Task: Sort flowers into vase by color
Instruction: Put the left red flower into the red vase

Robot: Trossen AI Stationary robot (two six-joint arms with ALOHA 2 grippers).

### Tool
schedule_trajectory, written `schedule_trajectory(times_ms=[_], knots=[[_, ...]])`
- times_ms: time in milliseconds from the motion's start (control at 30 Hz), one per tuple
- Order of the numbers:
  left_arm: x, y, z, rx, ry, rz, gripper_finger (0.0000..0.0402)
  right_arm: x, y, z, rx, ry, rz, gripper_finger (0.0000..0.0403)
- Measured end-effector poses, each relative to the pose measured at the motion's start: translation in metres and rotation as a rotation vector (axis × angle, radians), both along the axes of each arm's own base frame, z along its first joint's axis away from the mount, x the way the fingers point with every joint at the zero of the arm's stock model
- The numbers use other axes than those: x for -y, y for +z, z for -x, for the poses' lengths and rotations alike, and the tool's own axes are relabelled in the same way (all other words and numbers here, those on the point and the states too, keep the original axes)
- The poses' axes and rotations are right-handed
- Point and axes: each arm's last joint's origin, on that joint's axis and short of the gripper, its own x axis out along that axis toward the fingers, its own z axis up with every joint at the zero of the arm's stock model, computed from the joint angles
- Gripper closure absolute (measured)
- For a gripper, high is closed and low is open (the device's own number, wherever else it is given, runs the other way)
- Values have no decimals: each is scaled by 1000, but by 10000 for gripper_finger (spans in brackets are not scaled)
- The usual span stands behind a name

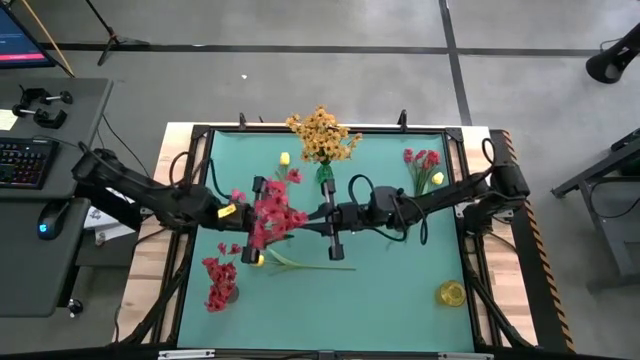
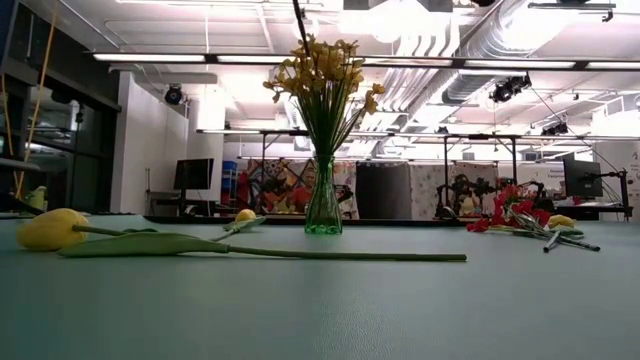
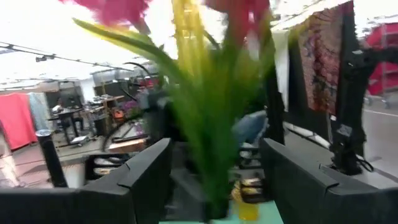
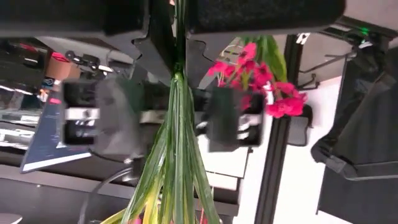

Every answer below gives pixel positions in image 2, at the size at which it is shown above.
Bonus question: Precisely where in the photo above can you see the yellow artificial tulip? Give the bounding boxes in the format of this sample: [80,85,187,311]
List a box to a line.
[15,207,468,263]
[209,208,268,244]
[547,213,586,239]

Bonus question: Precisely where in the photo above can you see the red artificial flower bunch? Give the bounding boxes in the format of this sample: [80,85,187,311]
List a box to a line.
[465,183,601,254]

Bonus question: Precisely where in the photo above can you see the green glass vase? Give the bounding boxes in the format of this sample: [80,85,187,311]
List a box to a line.
[304,154,344,235]

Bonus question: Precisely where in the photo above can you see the colourful patterned quilt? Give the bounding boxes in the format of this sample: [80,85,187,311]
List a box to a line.
[239,158,359,219]

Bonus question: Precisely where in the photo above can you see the black partition panel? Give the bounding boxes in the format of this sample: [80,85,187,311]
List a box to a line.
[355,162,412,220]

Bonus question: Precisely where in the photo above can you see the blue storage bins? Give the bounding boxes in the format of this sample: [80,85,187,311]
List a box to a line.
[222,160,239,206]

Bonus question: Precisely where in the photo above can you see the white floral cloth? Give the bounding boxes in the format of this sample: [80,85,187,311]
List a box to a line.
[410,163,501,219]

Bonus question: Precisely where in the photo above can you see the teal table mat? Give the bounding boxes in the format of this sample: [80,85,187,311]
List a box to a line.
[0,214,640,360]

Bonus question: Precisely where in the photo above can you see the black monitor on stand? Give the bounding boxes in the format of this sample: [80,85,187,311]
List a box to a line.
[173,157,216,192]

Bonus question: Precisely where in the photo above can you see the black background robot arms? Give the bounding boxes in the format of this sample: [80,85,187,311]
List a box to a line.
[433,173,554,221]

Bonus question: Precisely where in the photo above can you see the white LED light strip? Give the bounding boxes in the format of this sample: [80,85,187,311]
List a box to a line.
[585,60,640,71]
[216,54,296,65]
[463,59,577,70]
[92,53,207,64]

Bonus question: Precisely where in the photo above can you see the dark background desk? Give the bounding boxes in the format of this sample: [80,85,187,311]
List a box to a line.
[148,189,226,217]

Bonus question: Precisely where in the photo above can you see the large black spotlight cluster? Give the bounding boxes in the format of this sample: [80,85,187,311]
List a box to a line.
[488,73,533,104]

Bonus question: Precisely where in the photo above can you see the small black spotlight cluster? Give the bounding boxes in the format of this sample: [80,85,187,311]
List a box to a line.
[541,120,570,137]

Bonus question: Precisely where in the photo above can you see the dark background monitor table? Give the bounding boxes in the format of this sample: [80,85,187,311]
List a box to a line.
[553,199,635,222]

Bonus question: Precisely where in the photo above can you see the pale green object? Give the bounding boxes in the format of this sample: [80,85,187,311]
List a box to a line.
[24,185,49,211]

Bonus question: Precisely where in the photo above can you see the thin yellow rod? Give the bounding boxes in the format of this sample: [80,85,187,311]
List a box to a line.
[13,12,57,201]

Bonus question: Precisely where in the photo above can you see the black background station frame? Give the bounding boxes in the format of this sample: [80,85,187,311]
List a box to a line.
[197,127,640,221]

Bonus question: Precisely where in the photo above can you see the thin black hanging cable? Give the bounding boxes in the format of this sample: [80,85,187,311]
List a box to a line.
[292,0,309,56]

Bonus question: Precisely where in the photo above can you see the black wall-mounted speaker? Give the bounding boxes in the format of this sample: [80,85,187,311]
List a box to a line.
[163,83,184,107]

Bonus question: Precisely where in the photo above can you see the silver ventilation duct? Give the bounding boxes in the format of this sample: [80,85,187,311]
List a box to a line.
[439,0,539,106]

